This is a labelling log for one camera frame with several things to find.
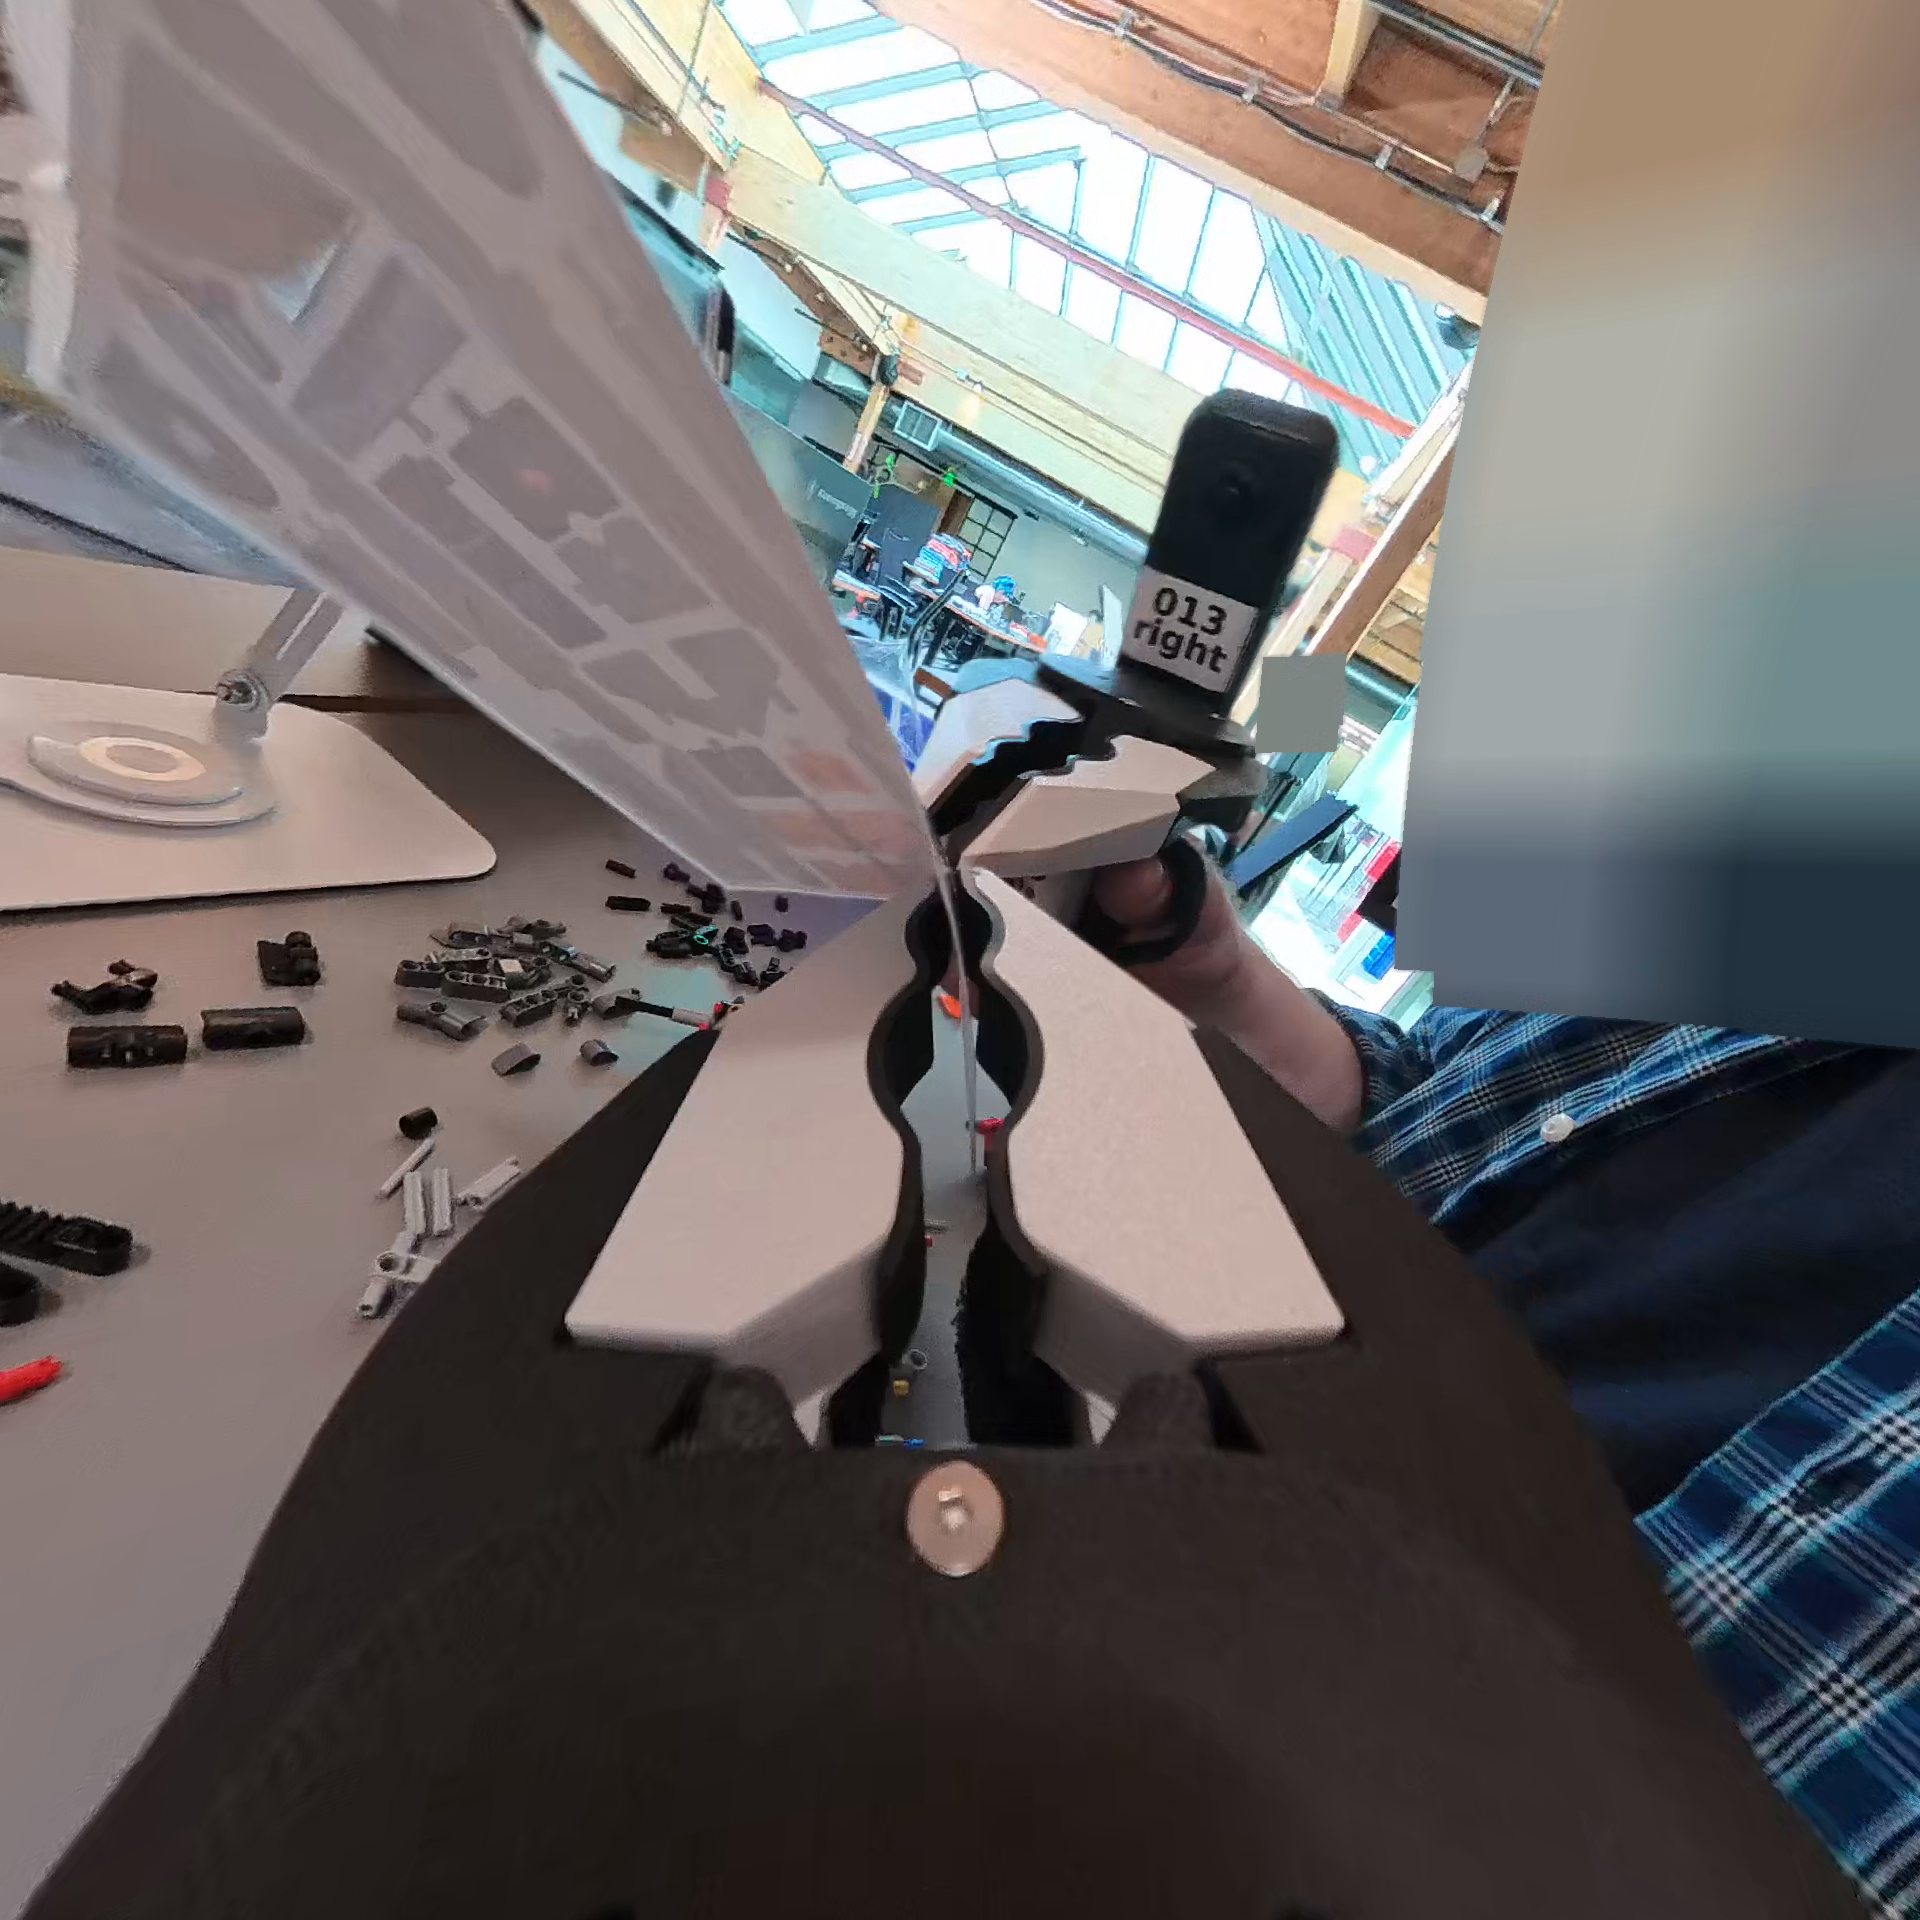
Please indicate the long black lego connector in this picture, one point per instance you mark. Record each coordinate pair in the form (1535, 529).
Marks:
(251, 1027)
(128, 1045)

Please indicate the lego instruction booklet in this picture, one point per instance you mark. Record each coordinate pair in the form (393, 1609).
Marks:
(376, 376)

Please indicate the person's plaid shirt torso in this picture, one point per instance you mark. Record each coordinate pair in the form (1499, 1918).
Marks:
(1723, 1291)

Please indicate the short black lego connector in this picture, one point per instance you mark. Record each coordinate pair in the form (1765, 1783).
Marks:
(288, 960)

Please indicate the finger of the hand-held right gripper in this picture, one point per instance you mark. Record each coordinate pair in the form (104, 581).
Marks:
(984, 734)
(1096, 819)

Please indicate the person's right hand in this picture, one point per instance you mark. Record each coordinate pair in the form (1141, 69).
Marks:
(1245, 1020)

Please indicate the person's right forearm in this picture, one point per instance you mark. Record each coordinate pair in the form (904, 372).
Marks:
(1471, 1089)

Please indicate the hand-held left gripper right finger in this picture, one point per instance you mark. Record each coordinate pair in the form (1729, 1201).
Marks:
(1141, 1184)

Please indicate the curved black lego piece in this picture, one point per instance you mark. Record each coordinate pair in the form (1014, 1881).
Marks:
(15, 1300)

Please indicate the red lego axle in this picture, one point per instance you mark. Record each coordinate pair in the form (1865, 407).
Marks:
(27, 1382)

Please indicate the pile of dark grey lego pieces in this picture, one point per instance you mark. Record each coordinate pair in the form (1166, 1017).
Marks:
(504, 983)

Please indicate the black lego clip piece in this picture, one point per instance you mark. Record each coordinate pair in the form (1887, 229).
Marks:
(105, 989)

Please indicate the pile of small black lego pins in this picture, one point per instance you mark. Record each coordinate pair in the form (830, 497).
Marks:
(705, 931)

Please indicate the black lego gear rack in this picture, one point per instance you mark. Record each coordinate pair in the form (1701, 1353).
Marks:
(67, 1240)

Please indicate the silver monitor stand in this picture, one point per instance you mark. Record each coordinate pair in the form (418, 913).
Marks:
(346, 839)

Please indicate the cluster of light grey lego pins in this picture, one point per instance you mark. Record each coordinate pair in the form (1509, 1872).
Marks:
(427, 1207)

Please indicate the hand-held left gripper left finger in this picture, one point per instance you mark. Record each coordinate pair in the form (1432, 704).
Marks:
(734, 1201)

